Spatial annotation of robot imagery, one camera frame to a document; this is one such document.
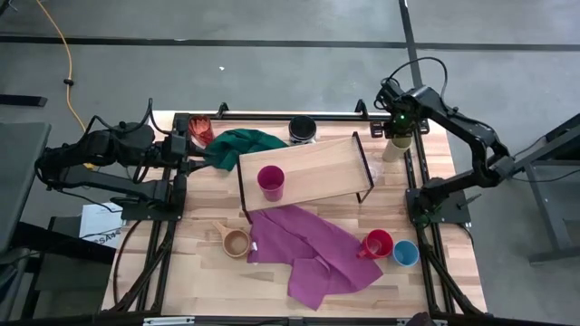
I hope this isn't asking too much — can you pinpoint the red mug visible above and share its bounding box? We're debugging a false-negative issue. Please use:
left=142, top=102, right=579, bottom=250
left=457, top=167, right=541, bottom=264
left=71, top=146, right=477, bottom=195
left=356, top=228, right=394, bottom=261

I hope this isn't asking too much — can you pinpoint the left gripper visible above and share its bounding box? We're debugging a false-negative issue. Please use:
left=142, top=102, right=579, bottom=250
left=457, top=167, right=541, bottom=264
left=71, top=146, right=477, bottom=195
left=161, top=133, right=217, bottom=176

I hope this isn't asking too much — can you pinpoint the grey side table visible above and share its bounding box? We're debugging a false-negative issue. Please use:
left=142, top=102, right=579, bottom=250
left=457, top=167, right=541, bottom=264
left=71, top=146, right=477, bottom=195
left=0, top=120, right=52, bottom=254

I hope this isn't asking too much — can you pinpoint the dark cable loop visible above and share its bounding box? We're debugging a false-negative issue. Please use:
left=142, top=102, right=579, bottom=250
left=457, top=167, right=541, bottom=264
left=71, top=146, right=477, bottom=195
left=112, top=219, right=142, bottom=305

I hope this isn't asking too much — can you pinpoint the black metal stand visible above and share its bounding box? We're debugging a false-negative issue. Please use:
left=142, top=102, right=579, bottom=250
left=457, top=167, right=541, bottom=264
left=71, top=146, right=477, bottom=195
left=500, top=112, right=580, bottom=266

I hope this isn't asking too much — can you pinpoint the magenta plastic cup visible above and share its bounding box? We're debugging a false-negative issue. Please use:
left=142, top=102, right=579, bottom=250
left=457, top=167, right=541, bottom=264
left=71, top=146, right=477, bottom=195
left=256, top=165, right=286, bottom=203

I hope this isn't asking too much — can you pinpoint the wooden shelf with black frame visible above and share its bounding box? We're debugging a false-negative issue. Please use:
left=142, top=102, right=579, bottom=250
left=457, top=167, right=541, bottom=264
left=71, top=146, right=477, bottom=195
left=236, top=130, right=376, bottom=225

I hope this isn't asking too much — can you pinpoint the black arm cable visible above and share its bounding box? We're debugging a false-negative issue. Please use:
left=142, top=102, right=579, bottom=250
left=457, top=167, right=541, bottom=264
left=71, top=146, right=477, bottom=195
left=83, top=98, right=155, bottom=137
left=384, top=56, right=450, bottom=99

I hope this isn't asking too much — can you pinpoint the orange patterned glass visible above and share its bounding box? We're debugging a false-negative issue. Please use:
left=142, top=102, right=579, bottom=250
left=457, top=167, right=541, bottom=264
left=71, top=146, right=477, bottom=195
left=188, top=114, right=215, bottom=147

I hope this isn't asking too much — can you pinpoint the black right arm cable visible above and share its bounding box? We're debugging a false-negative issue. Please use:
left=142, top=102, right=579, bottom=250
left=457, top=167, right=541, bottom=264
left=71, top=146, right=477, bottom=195
left=384, top=56, right=450, bottom=99

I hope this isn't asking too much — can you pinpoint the wooden cup with handle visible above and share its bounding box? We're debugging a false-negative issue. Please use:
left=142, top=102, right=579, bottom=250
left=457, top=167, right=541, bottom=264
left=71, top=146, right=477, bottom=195
left=211, top=220, right=253, bottom=259

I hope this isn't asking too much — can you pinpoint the purple cloth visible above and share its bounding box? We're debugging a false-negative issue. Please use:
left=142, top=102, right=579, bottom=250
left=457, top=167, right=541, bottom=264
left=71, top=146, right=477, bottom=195
left=246, top=204, right=384, bottom=312

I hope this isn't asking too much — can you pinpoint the black metal table frame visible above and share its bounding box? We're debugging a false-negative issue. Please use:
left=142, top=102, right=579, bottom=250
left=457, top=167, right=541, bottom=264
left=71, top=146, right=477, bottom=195
left=101, top=100, right=488, bottom=318

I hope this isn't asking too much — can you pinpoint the blue cup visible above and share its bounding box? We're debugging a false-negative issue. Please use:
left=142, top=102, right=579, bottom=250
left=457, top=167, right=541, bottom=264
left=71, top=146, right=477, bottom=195
left=391, top=239, right=421, bottom=268

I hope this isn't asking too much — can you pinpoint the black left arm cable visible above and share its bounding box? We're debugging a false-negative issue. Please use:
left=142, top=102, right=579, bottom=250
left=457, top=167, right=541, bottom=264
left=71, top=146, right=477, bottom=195
left=83, top=98, right=155, bottom=137

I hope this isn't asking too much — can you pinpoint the white mug with black squiggles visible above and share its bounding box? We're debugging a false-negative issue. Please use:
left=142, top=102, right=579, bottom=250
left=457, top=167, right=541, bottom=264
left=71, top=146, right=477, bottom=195
left=287, top=114, right=318, bottom=146

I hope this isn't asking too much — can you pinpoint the tall beige cup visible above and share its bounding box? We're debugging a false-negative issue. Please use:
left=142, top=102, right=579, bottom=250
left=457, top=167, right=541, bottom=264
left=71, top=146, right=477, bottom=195
left=382, top=134, right=413, bottom=163

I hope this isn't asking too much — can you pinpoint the green cloth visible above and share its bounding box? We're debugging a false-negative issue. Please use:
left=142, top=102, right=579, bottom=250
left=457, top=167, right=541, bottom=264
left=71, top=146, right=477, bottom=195
left=203, top=128, right=290, bottom=172

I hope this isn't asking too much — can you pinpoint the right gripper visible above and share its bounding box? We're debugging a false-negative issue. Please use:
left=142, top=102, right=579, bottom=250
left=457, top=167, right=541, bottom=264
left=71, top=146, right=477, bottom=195
left=370, top=83, right=430, bottom=139

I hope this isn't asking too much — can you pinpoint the yellow floor cable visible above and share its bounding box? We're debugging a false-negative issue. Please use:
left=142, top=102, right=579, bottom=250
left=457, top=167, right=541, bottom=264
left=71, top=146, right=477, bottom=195
left=35, top=0, right=88, bottom=133

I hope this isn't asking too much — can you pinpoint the black floor strip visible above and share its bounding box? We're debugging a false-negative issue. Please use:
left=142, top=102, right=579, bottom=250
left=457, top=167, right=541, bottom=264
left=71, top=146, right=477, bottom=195
left=0, top=93, right=49, bottom=109

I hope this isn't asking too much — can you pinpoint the black equipment cart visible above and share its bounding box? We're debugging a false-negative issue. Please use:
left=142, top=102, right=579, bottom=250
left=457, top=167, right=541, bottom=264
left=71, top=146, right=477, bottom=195
left=17, top=216, right=117, bottom=318

